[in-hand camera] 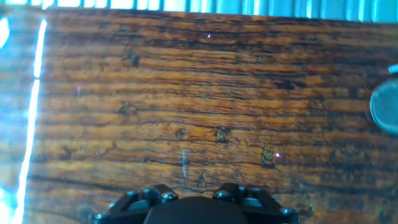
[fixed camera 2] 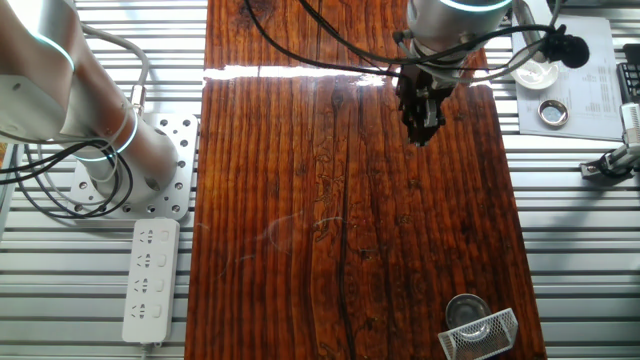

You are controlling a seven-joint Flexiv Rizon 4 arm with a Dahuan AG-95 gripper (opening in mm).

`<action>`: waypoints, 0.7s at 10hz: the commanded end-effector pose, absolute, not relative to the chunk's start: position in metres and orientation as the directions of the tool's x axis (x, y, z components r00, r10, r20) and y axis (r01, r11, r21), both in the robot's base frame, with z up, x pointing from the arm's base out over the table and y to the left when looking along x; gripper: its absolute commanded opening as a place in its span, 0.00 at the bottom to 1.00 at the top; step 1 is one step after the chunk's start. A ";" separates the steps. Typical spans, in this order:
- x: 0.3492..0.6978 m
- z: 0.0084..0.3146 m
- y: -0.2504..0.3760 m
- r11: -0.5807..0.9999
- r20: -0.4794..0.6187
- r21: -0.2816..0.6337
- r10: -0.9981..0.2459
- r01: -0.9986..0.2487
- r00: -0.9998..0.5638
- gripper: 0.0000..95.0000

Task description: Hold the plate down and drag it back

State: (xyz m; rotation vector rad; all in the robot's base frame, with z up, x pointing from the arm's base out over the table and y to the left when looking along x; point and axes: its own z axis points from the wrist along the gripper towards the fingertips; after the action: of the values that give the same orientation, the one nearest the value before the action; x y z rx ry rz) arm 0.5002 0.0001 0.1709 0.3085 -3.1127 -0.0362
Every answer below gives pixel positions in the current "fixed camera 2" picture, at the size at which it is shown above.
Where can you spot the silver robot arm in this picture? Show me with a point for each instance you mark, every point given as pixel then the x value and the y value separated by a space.
pixel 100 125

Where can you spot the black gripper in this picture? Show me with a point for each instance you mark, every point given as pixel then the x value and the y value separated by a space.
pixel 425 90

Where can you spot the printed paper sheet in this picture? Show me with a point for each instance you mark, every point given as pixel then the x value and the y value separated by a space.
pixel 590 100

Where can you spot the white mesh basket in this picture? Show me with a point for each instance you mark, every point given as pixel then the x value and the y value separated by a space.
pixel 480 337

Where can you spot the black keyboard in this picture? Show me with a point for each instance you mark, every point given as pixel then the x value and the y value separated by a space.
pixel 630 75

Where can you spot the white power strip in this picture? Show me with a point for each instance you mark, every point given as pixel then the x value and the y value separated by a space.
pixel 150 280

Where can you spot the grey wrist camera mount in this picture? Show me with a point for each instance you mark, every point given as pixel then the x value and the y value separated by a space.
pixel 530 35

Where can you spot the small silver mounted device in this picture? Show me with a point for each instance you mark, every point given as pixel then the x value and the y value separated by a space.
pixel 615 160

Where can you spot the small white ceramic dish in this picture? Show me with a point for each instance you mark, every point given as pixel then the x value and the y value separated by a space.
pixel 535 77

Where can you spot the small round metal tin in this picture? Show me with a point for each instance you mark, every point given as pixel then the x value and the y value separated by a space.
pixel 553 113

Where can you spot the small round steel plate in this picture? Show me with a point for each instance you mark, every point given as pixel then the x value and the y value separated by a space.
pixel 465 307

